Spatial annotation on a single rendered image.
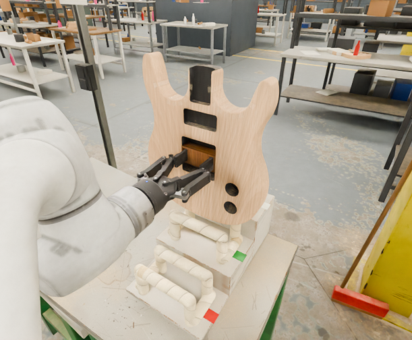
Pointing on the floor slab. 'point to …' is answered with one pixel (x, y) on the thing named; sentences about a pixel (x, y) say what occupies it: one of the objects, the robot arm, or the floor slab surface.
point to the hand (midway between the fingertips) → (197, 159)
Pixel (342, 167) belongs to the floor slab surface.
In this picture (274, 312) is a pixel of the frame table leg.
